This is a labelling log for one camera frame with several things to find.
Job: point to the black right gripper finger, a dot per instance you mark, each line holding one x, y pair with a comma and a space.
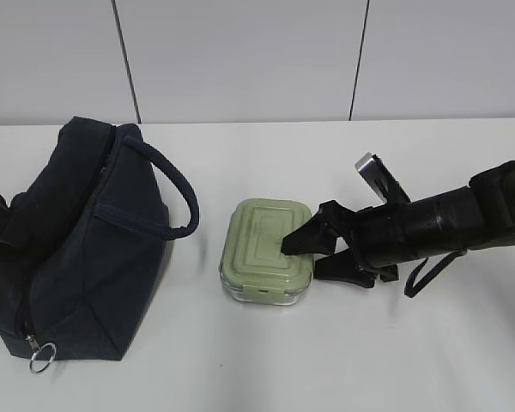
318, 236
342, 267

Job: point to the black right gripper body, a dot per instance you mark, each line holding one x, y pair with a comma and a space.
371, 235

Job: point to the green lidded glass container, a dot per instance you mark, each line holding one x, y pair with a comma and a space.
253, 267

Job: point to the navy blue fabric bag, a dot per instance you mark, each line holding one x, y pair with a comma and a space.
100, 216

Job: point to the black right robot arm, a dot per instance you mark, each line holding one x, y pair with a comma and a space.
437, 230

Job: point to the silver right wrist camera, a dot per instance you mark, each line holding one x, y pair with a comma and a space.
372, 169

